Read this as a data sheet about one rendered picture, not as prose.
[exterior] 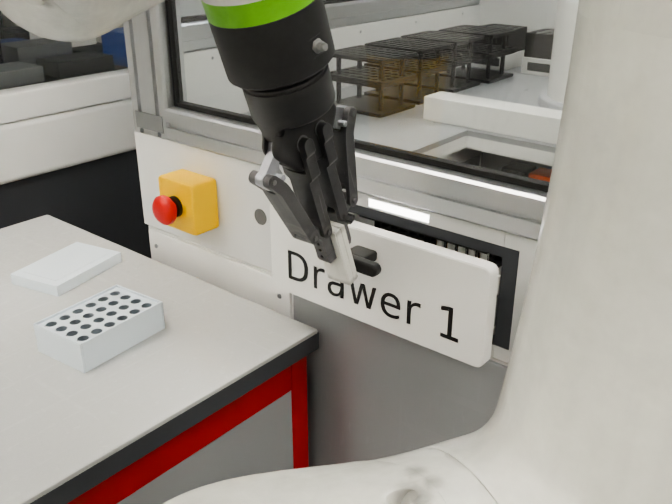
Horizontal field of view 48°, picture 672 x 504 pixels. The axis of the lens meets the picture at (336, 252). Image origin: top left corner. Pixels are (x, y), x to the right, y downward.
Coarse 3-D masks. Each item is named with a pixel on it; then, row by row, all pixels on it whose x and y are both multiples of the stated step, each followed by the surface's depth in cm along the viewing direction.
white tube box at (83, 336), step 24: (120, 288) 96; (72, 312) 91; (96, 312) 90; (120, 312) 90; (144, 312) 90; (48, 336) 86; (72, 336) 85; (96, 336) 85; (120, 336) 88; (144, 336) 91; (72, 360) 85; (96, 360) 86
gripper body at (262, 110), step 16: (304, 80) 61; (320, 80) 61; (256, 96) 61; (272, 96) 60; (288, 96) 60; (304, 96) 61; (320, 96) 62; (256, 112) 62; (272, 112) 61; (288, 112) 61; (304, 112) 61; (320, 112) 62; (272, 128) 62; (288, 128) 62; (304, 128) 65; (272, 144) 63; (288, 144) 64; (288, 160) 65
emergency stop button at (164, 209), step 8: (160, 200) 98; (168, 200) 98; (152, 208) 100; (160, 208) 98; (168, 208) 98; (176, 208) 100; (160, 216) 99; (168, 216) 98; (176, 216) 99; (168, 224) 99
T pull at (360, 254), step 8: (352, 248) 79; (360, 248) 79; (368, 248) 79; (360, 256) 77; (368, 256) 78; (376, 256) 79; (360, 264) 76; (368, 264) 75; (376, 264) 76; (360, 272) 76; (368, 272) 76; (376, 272) 75
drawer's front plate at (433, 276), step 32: (352, 224) 81; (384, 256) 78; (416, 256) 76; (448, 256) 73; (288, 288) 90; (320, 288) 86; (384, 288) 80; (416, 288) 77; (448, 288) 74; (480, 288) 72; (384, 320) 81; (416, 320) 78; (480, 320) 73; (448, 352) 77; (480, 352) 74
